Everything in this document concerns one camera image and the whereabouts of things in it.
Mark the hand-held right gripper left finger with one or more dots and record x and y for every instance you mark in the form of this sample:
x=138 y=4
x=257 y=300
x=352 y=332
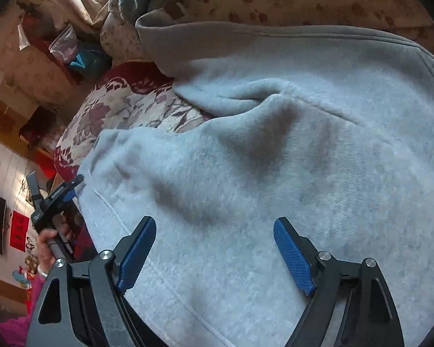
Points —
x=132 y=260

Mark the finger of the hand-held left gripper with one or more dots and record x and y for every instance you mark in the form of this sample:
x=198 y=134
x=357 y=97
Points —
x=72 y=184

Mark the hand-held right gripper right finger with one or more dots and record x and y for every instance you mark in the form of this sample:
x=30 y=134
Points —
x=294 y=256

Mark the light grey sweater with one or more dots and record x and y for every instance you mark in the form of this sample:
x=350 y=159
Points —
x=238 y=188

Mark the person's left hand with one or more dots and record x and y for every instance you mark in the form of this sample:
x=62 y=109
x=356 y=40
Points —
x=46 y=251

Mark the red paper poster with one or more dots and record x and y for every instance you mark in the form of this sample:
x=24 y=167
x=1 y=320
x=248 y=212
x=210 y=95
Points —
x=20 y=231

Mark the dark red stool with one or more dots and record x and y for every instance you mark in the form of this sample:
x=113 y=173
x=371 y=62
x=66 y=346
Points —
x=38 y=126

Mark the red floral blanket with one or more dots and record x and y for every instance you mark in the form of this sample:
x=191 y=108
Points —
x=130 y=108

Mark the dark blue bag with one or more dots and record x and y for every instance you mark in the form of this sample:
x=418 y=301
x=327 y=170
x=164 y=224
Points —
x=86 y=59

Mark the clear plastic bag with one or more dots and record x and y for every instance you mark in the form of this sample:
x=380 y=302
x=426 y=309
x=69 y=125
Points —
x=63 y=43

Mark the red cloth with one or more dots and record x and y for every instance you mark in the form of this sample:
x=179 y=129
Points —
x=39 y=36

